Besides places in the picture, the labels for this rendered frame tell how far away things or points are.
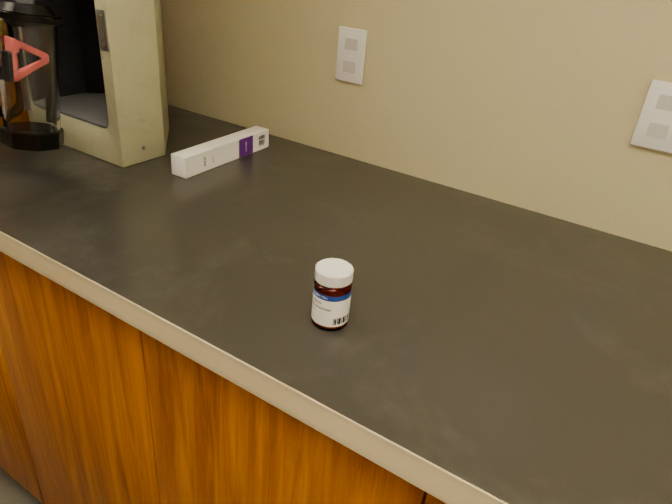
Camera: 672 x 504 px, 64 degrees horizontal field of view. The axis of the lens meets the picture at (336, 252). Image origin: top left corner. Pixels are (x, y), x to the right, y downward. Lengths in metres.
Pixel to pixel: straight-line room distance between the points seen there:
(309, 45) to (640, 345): 0.93
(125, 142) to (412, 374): 0.77
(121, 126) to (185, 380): 0.56
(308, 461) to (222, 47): 1.10
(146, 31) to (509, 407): 0.93
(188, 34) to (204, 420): 1.08
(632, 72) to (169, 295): 0.85
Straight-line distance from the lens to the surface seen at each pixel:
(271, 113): 1.45
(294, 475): 0.77
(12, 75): 1.04
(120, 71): 1.15
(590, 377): 0.74
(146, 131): 1.21
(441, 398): 0.63
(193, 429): 0.87
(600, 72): 1.12
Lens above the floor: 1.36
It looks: 29 degrees down
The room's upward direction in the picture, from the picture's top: 6 degrees clockwise
